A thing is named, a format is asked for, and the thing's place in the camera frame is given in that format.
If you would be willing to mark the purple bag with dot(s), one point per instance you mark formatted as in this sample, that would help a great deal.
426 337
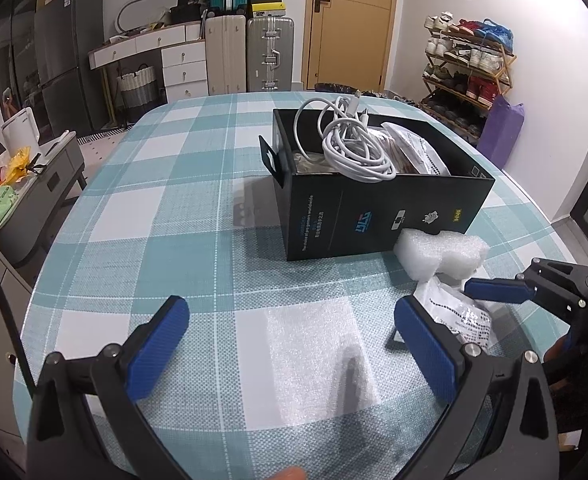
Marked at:
501 130

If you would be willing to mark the white drawer desk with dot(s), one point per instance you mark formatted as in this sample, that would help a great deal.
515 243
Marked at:
177 53

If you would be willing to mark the wooden shoe rack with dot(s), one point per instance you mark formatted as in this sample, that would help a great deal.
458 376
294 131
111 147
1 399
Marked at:
468 67

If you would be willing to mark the white foam wrap roll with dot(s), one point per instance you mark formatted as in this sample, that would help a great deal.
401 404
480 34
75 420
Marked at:
453 254

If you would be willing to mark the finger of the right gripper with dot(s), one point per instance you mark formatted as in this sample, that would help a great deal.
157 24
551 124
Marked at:
558 287

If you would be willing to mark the beige suitcase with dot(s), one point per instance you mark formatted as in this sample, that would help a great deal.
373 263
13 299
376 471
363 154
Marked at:
225 44

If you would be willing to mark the striped laundry basket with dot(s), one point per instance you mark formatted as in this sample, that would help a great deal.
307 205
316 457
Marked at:
138 88

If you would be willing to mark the black tote bag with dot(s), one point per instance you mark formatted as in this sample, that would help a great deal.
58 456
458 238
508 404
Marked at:
186 11

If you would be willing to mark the plaid teal tablecloth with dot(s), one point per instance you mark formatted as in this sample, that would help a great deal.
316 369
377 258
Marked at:
284 363

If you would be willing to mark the black cardboard box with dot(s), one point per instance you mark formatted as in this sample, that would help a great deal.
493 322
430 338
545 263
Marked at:
330 215

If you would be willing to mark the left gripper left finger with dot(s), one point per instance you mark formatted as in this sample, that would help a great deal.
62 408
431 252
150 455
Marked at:
63 441

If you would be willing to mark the grey side cabinet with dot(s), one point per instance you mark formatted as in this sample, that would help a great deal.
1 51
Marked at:
39 197

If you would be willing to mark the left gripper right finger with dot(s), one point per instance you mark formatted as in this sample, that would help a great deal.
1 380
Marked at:
499 420

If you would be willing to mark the person's left hand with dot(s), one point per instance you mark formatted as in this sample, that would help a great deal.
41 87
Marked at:
290 473

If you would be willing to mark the white medicine sachet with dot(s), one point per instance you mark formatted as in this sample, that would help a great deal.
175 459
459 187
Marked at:
469 320

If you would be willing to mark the silver suitcase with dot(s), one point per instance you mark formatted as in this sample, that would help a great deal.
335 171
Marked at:
269 53

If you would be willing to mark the dark grey refrigerator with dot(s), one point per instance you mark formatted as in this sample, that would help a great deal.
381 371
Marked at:
66 32

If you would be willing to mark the wooden door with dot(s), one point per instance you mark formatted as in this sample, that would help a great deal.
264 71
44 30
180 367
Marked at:
347 42

